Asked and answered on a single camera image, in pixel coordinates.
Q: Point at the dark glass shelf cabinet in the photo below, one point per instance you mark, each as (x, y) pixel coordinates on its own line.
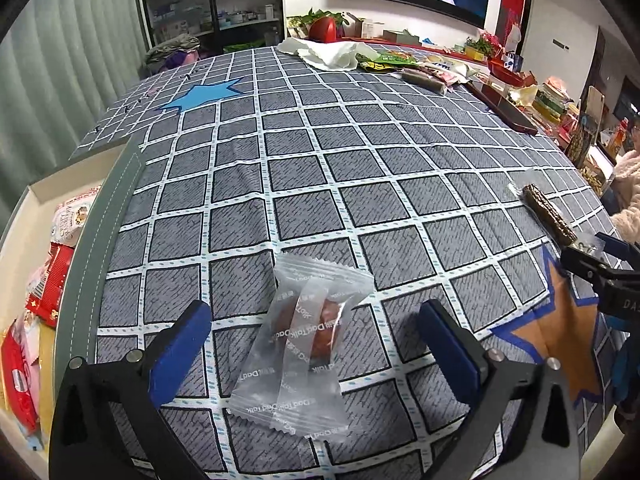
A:
(200, 0)

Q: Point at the potted red flowers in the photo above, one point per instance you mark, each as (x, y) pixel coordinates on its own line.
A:
(482, 45)

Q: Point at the white cardboard box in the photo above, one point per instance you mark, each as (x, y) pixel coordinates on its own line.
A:
(45, 200)

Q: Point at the dark long snack stick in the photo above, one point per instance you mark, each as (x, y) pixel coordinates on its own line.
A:
(424, 81)

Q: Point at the green leafy plant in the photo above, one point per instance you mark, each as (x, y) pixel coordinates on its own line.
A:
(315, 16)

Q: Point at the grey stitched table mat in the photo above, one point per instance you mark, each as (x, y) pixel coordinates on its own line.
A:
(100, 240)

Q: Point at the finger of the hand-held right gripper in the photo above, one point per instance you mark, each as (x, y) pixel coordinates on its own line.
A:
(595, 267)
(616, 246)

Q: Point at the crumpled white tissue paper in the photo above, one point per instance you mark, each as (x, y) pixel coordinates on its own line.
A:
(325, 55)

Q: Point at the pile of clothes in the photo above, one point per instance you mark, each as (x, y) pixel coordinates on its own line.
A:
(172, 47)

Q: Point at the white sideboard with red top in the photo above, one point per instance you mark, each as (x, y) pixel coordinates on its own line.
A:
(370, 37)

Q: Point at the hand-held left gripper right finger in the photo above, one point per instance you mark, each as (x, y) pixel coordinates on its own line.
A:
(447, 355)

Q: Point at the red rounded ornament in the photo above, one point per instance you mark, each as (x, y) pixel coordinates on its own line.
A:
(322, 29)

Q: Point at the pink white snack packet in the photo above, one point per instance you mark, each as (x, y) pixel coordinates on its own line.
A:
(27, 335)

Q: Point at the grey checkered tablecloth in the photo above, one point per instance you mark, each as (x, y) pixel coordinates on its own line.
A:
(350, 185)

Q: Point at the white round-print snack packet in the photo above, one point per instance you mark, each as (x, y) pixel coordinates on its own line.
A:
(72, 215)

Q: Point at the clear brown snack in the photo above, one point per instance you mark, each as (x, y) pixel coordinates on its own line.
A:
(310, 320)

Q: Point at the green tissue box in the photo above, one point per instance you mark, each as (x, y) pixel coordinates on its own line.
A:
(402, 37)

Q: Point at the small red snack packet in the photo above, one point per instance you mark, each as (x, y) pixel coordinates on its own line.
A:
(50, 285)

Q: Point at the orange star patch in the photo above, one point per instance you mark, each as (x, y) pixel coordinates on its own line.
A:
(560, 335)

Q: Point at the side table with snack boxes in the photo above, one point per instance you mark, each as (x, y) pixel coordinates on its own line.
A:
(565, 110)

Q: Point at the grey-green curtain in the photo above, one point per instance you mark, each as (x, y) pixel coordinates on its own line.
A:
(60, 60)

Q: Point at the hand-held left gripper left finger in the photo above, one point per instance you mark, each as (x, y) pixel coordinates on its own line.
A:
(180, 355)

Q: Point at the blue star patch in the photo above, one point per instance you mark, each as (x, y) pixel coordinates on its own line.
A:
(200, 96)

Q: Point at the person's right hand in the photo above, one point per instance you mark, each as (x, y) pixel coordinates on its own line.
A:
(629, 370)

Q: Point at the large red snack packet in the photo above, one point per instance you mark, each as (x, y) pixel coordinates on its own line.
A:
(20, 380)

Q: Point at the chocolate bar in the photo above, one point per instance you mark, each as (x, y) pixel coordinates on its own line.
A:
(547, 210)

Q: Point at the pile of assorted snack packets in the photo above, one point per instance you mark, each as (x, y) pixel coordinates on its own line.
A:
(425, 65)

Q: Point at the red wall decoration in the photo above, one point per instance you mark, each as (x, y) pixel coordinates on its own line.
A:
(515, 5)

